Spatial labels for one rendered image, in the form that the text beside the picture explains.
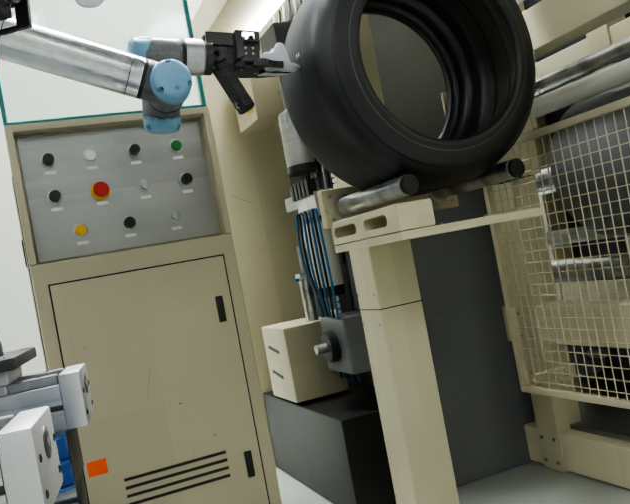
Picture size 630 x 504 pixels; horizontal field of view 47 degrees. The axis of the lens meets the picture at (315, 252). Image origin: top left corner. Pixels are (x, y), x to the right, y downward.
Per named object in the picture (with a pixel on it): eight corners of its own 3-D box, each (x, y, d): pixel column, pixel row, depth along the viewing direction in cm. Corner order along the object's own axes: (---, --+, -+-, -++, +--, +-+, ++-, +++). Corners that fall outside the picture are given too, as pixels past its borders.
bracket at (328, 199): (323, 229, 185) (316, 192, 185) (454, 207, 200) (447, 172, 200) (328, 228, 182) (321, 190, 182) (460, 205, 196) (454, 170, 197)
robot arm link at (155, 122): (147, 123, 138) (142, 66, 139) (141, 136, 149) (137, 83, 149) (188, 122, 141) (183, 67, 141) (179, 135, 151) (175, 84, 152)
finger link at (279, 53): (302, 41, 156) (261, 39, 152) (305, 68, 156) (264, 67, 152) (297, 46, 159) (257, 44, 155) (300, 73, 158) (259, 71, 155)
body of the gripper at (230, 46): (262, 30, 152) (206, 27, 147) (265, 70, 151) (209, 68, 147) (252, 43, 159) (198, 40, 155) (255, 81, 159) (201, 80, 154)
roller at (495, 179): (428, 184, 194) (442, 181, 196) (432, 201, 194) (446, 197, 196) (507, 159, 162) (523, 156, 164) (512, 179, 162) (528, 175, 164)
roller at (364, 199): (334, 199, 184) (350, 196, 186) (338, 216, 184) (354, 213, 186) (398, 175, 151) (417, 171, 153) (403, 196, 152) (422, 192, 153)
